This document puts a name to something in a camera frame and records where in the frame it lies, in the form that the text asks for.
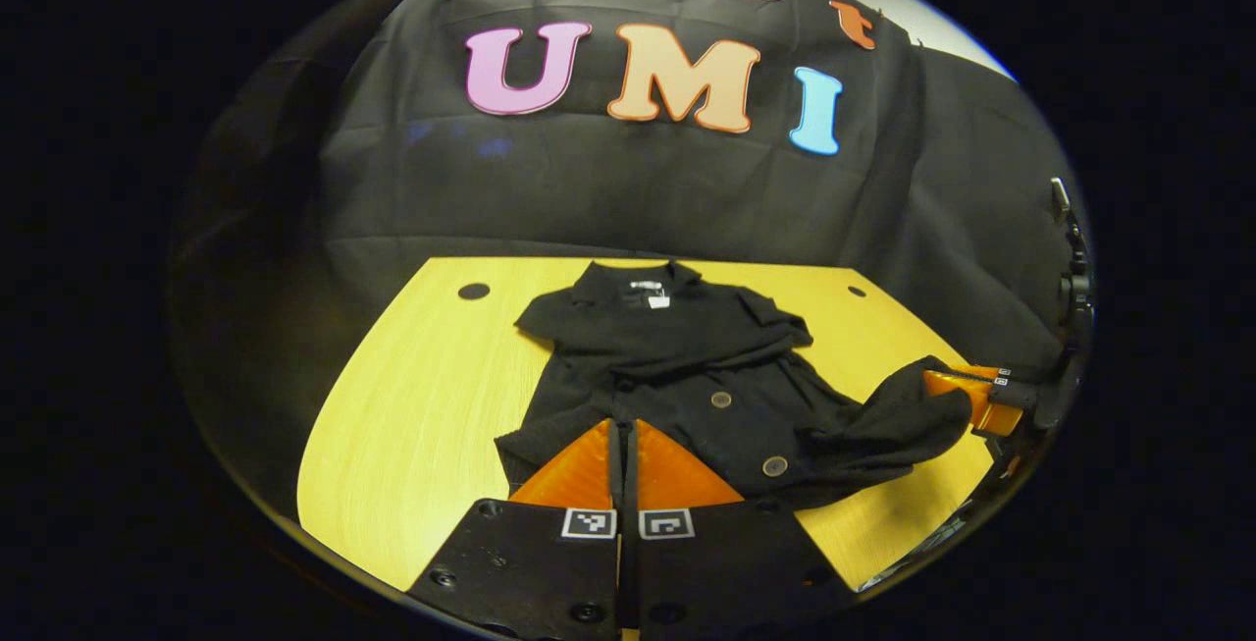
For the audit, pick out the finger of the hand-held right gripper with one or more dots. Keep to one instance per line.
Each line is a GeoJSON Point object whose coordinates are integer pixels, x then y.
{"type": "Point", "coordinates": [991, 405]}
{"type": "Point", "coordinates": [981, 370]}

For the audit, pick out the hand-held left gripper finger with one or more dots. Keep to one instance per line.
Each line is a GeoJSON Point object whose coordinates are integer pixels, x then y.
{"type": "Point", "coordinates": [614, 474]}
{"type": "Point", "coordinates": [629, 474]}

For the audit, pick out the black buttoned jacket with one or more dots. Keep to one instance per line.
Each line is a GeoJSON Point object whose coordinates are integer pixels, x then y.
{"type": "Point", "coordinates": [687, 376]}

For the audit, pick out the black backdrop cloth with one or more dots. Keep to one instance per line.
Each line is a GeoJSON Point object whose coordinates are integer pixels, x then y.
{"type": "Point", "coordinates": [638, 199]}

